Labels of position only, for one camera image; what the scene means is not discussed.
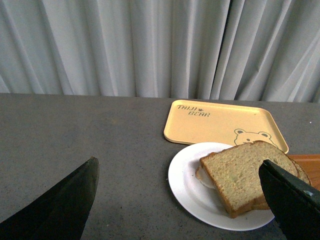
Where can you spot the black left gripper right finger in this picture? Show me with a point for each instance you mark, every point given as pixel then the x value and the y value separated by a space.
pixel 294 203

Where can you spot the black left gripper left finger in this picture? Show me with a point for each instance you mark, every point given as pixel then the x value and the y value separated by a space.
pixel 61 212

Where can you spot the bread slice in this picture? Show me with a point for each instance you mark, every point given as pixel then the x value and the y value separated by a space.
pixel 235 173
pixel 301 175

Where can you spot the white round plate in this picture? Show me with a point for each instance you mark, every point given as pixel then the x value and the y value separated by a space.
pixel 203 202

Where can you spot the brown wooden tray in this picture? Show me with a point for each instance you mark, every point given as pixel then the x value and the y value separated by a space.
pixel 311 164

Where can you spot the fried egg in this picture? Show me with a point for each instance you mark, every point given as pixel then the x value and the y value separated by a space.
pixel 201 175

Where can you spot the yellow bear tray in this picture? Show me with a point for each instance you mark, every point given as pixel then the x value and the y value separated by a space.
pixel 190 122

